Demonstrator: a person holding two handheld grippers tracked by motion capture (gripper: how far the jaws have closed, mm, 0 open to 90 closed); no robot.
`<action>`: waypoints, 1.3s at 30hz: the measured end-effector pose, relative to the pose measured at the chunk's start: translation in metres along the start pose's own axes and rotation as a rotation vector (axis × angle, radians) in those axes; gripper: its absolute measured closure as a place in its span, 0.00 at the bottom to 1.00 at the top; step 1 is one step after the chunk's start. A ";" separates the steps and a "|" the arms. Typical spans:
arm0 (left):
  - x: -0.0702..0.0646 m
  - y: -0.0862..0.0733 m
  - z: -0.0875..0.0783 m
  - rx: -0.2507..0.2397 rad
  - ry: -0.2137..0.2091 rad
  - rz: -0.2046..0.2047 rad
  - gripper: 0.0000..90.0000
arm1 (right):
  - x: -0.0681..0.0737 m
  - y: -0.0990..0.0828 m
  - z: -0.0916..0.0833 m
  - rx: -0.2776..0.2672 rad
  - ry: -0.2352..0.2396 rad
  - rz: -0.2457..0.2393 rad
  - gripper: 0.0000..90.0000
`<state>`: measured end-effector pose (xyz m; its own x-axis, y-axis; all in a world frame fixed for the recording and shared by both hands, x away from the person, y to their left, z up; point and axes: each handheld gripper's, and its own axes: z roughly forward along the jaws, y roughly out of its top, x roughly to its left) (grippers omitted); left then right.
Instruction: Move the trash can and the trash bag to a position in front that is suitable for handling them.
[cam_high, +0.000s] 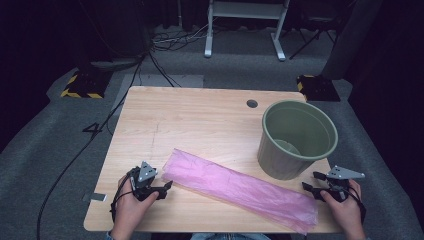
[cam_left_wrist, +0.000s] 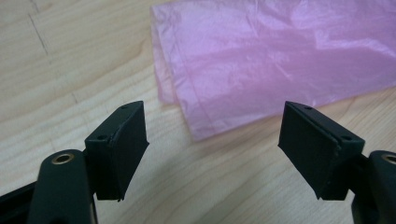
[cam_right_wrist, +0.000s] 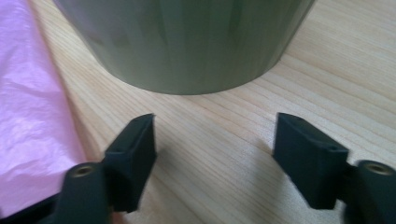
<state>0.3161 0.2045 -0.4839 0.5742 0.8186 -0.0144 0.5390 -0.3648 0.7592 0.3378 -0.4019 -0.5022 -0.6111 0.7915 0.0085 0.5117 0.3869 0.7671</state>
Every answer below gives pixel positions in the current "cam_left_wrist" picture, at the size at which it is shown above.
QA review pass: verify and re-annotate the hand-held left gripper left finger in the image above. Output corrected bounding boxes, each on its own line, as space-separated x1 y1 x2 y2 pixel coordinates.
84 100 149 202

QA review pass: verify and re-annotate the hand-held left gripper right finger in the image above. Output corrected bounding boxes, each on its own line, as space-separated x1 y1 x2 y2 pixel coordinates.
277 100 366 201

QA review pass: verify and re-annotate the pink plastic bag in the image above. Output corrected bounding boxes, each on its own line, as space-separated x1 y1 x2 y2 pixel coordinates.
149 0 396 143

